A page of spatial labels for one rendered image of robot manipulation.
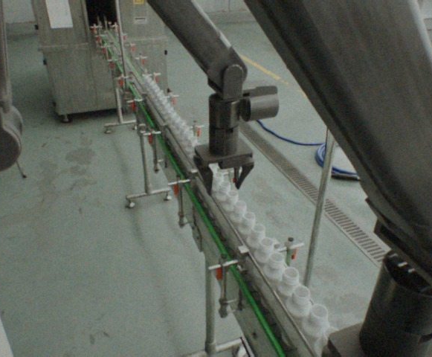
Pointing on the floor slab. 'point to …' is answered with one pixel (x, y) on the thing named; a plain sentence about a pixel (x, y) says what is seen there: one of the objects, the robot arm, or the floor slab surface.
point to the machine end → (146, 25)
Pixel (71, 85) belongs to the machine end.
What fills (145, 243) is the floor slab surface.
